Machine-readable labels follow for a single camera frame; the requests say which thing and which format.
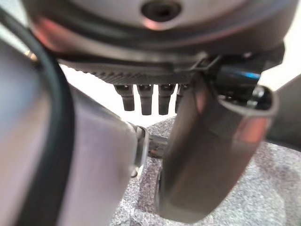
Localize silver robot leg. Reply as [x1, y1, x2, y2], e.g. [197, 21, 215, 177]
[0, 37, 150, 226]

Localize dark grey furniture panel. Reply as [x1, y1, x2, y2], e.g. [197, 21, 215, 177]
[257, 73, 301, 149]

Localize black cable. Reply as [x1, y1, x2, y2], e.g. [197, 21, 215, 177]
[0, 6, 75, 226]

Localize brass cable connector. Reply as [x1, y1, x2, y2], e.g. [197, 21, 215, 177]
[23, 49, 39, 64]

